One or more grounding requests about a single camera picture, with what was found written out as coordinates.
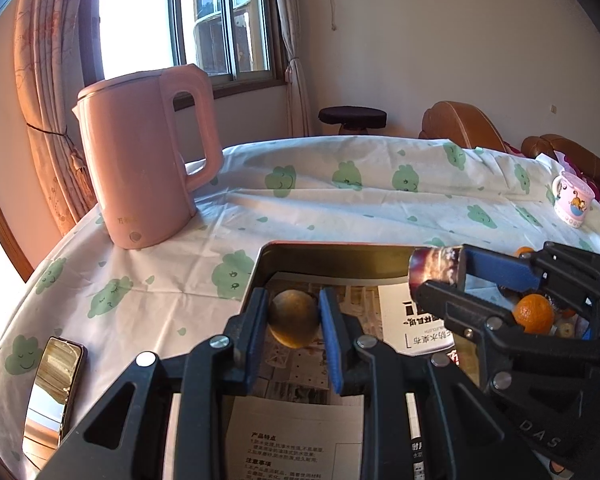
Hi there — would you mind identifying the black round stool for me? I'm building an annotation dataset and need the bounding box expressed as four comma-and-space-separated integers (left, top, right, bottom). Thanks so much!
318, 105, 388, 134

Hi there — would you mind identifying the large wrinkled tangerine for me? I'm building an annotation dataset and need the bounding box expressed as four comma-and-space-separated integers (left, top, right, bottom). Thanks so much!
513, 294, 554, 335

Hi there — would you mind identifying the window with frame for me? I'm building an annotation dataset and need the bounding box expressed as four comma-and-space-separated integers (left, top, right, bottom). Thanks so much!
79, 0, 286, 98

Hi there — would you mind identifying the smartphone with mirror screen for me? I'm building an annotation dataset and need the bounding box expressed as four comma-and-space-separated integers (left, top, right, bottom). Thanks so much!
22, 337, 86, 472

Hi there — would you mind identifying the cloud pattern tablecloth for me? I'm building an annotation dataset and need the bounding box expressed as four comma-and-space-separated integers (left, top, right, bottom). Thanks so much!
0, 136, 600, 479

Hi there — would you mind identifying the pink cartoon cup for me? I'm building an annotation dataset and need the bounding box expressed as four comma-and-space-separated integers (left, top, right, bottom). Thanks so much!
552, 170, 595, 228

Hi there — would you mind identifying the pink left curtain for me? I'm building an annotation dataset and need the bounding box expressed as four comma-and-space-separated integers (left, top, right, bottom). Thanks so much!
14, 0, 96, 235

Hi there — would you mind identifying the brown longan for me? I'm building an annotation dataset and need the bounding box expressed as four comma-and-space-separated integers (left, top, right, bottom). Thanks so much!
268, 289, 321, 349

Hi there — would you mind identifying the paper leaflet in tin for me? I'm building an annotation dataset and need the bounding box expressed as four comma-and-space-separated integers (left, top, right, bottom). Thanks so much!
226, 274, 460, 479

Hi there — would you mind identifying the pink electric kettle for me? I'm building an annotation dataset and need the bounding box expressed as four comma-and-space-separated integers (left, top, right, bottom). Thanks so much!
72, 64, 223, 249

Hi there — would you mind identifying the brown leather sofa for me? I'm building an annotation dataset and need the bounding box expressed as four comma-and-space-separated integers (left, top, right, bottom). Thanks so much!
418, 101, 600, 184

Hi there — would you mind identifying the small orange back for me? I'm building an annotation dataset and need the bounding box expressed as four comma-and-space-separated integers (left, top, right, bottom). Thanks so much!
515, 246, 534, 258

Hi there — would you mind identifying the pink metal tin box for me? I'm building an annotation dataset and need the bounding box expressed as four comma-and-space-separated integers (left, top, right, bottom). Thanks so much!
220, 239, 592, 480

